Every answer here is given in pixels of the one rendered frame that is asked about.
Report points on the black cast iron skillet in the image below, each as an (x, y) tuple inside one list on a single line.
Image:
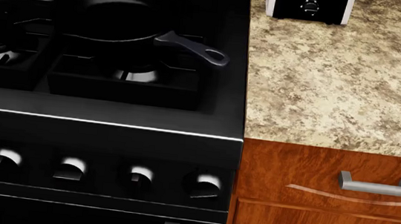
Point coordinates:
[(117, 16)]

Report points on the black gas stove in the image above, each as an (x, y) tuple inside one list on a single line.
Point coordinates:
[(108, 136)]

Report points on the black stove knob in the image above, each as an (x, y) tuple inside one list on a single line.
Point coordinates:
[(70, 169), (203, 184), (139, 177), (7, 159)]

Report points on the black and silver toaster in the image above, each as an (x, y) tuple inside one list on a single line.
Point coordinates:
[(309, 3)]

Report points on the wooden drawer front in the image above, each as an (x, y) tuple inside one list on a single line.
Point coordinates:
[(309, 179)]

